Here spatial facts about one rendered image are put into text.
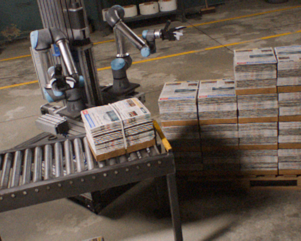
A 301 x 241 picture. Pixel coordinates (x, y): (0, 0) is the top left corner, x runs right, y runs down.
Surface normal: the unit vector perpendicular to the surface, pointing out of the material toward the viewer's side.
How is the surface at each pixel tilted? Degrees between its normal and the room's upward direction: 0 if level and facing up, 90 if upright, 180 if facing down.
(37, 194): 90
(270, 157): 90
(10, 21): 90
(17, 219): 0
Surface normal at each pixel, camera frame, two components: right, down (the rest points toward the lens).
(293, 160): -0.18, 0.44
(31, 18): 0.21, 0.39
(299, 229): -0.13, -0.90
